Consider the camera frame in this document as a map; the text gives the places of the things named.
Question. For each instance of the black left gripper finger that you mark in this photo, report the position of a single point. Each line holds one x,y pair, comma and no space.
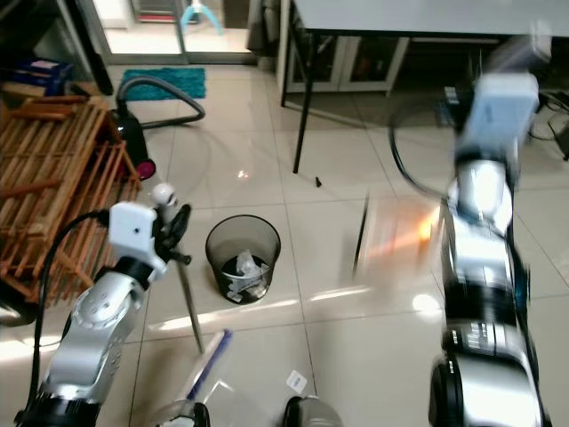
180,219

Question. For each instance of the robot leg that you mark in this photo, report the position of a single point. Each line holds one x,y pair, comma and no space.
311,414
178,416

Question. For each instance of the robot left leg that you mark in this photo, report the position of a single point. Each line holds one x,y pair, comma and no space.
178,416

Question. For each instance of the broom with purple bristles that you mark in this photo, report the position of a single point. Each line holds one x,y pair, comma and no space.
210,365

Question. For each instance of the wooden slatted rack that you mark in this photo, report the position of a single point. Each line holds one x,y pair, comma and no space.
62,178

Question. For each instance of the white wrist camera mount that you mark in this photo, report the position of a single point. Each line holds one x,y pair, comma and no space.
502,111
132,231

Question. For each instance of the teal floor mat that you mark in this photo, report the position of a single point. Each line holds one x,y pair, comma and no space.
173,84

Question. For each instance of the small black floor stopper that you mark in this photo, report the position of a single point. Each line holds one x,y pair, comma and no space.
317,181

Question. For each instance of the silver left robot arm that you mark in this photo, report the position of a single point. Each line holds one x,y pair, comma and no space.
93,329

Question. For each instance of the small white paper tag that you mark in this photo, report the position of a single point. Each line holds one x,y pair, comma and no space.
296,381

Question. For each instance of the black mesh trash bin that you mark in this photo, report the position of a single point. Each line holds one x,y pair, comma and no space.
242,231

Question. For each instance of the white glass-door cabinet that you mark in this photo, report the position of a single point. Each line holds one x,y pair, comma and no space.
338,60

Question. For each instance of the grey curtain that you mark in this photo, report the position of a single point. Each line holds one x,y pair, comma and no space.
262,25

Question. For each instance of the blue cardboard box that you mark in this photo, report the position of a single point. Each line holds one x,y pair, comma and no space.
40,74

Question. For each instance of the light blue scooter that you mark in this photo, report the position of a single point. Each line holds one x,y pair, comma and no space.
200,13

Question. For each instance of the white and red box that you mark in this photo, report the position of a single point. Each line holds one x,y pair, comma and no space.
156,9

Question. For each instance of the black pink vacuum cleaner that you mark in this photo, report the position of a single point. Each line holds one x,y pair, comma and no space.
133,138

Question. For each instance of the robot right leg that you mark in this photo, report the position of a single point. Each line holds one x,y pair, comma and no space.
311,414

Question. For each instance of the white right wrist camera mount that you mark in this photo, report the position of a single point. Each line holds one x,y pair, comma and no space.
502,111

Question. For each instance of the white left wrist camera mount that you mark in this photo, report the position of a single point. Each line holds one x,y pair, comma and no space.
132,231

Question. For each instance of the black sofa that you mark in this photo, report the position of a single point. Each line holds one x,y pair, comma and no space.
13,307

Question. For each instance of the grey table with black legs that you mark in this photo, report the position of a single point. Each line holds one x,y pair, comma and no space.
418,16

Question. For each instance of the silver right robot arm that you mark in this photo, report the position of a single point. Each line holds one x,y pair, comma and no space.
484,267

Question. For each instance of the crumpled white paper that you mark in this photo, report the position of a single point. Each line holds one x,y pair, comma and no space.
244,271

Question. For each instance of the glass sliding door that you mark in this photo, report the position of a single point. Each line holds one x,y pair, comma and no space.
142,59

